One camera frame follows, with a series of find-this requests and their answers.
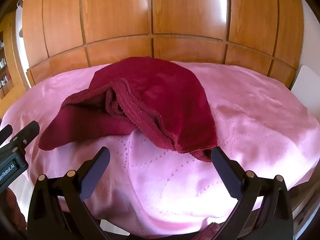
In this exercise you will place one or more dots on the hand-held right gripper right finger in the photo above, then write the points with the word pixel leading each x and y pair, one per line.
pixel 225 173

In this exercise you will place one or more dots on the wooden shelf unit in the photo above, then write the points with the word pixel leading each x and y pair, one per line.
pixel 13 55

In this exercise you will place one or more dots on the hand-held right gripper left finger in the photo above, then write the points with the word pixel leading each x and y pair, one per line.
pixel 96 172

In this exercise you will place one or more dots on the wooden wardrobe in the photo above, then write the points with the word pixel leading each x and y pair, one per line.
pixel 187 10

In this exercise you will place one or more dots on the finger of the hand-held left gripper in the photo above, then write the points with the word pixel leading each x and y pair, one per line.
pixel 28 132
pixel 5 132

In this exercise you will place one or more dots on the white panel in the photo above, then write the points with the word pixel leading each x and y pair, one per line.
pixel 306 85

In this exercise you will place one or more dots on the pink bedspread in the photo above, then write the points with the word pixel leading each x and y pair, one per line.
pixel 175 180

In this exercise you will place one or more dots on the dark red knitted garment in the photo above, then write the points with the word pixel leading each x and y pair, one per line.
pixel 162 92

